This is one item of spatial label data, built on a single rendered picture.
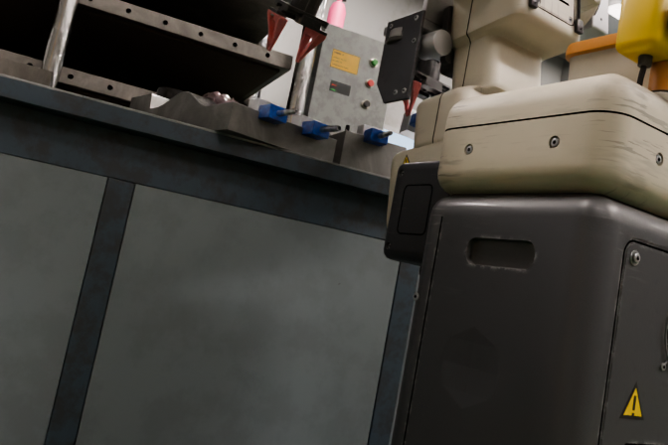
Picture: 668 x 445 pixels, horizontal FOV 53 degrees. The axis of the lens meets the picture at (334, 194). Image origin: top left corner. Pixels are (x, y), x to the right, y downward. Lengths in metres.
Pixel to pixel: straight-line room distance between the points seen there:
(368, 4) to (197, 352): 5.31
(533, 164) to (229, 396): 0.87
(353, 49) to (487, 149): 1.77
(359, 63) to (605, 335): 1.95
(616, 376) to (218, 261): 0.86
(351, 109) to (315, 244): 1.11
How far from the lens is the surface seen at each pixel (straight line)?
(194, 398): 1.39
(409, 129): 1.56
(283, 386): 1.43
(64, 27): 2.19
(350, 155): 1.48
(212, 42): 2.29
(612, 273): 0.68
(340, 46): 2.50
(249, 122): 1.30
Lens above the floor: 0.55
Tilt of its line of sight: 8 degrees up
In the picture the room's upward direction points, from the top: 11 degrees clockwise
